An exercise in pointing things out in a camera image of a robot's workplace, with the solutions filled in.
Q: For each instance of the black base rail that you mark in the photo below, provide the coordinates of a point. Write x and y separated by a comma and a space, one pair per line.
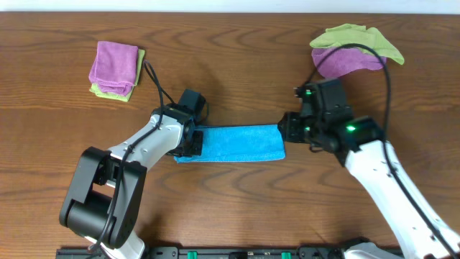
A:
196, 253

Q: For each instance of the crumpled purple cloth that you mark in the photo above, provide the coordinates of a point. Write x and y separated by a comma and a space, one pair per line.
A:
347, 60

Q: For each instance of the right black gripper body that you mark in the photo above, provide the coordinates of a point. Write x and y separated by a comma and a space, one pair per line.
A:
290, 128

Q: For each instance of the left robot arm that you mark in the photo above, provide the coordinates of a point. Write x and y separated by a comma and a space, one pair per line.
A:
104, 196

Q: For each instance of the crumpled green cloth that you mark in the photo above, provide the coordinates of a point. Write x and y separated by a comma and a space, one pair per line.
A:
360, 34

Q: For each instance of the folded purple cloth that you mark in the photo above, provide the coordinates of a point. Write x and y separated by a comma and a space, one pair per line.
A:
114, 69

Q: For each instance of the blue microfiber cloth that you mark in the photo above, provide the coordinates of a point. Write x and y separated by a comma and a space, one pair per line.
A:
239, 144

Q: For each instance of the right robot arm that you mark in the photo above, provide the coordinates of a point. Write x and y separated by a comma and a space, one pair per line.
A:
360, 146

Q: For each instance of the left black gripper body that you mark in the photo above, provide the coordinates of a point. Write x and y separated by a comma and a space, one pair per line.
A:
196, 140

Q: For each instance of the folded green cloth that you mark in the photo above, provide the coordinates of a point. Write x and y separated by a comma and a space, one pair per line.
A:
109, 95

